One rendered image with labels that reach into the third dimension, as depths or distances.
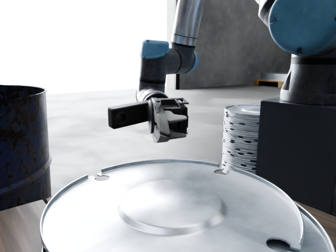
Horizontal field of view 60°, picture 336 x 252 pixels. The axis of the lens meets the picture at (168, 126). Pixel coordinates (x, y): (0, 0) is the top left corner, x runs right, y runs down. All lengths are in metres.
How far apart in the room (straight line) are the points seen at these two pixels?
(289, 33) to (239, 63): 5.77
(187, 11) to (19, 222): 0.66
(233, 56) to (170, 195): 5.89
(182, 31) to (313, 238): 0.65
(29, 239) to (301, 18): 0.52
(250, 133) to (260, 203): 0.95
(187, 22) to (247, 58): 5.69
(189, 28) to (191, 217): 0.63
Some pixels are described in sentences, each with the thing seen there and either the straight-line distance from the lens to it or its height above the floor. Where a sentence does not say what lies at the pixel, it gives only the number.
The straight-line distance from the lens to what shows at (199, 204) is 0.35.
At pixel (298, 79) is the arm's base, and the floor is 0.50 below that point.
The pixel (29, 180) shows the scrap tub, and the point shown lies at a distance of 0.62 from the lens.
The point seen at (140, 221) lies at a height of 0.38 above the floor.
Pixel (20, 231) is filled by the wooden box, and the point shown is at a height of 0.35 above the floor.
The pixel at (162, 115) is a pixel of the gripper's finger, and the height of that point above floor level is 0.44.
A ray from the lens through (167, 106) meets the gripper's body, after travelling 0.63.
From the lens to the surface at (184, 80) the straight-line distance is 5.37.
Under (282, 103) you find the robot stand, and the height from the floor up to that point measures 0.45.
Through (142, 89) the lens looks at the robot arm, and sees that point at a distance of 0.78.
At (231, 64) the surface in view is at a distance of 6.16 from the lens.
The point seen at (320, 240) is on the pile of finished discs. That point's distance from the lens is 0.35.
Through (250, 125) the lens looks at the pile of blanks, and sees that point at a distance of 1.31.
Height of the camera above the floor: 0.55
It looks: 13 degrees down
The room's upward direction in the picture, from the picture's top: straight up
